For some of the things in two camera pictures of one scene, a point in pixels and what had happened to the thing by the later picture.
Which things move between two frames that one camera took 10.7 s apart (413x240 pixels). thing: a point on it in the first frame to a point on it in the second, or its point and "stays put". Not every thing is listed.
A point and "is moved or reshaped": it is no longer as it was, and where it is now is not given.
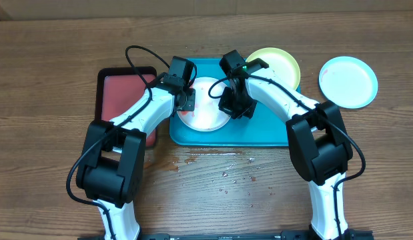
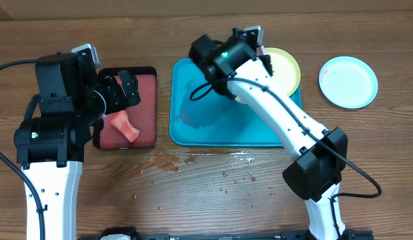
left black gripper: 191,93 to 109,93
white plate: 207,117 is moved or reshaped
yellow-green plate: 281,64 stays put
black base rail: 306,235 stays put
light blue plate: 347,81 stays put
